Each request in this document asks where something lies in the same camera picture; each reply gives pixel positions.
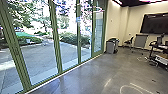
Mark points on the large green shrub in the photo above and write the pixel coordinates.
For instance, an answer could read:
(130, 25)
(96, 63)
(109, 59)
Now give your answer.
(75, 39)

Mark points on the green outdoor canopy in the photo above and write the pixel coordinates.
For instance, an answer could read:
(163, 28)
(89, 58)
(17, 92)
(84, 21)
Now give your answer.
(23, 34)

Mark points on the black mesh office chair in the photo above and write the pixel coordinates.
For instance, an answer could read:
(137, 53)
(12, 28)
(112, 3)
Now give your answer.
(128, 41)

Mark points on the green framed glass door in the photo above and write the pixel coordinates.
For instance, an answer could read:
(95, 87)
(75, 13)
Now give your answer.
(13, 46)
(99, 26)

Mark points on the white ceiling light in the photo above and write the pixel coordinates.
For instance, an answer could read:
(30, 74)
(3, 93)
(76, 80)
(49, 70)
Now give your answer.
(117, 2)

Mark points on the low green hedge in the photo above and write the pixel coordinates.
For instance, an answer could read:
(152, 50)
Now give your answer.
(31, 40)

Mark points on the black wall television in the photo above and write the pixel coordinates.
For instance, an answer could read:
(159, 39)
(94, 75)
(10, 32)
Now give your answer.
(155, 22)

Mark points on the leafy green tree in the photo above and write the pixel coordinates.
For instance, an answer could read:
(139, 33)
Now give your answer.
(18, 15)

